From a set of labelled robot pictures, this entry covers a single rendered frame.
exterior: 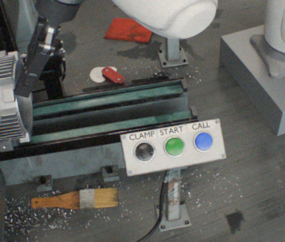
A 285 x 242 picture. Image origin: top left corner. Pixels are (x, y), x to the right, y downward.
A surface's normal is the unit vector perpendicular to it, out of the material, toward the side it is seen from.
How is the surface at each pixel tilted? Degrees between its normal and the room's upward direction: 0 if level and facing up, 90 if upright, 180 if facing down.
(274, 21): 93
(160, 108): 90
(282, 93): 2
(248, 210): 0
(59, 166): 90
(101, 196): 1
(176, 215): 90
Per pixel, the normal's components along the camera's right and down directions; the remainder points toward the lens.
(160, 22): -0.44, 0.75
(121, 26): -0.03, -0.67
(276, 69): -0.18, -0.51
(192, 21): 0.51, 0.80
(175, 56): 0.17, 0.72
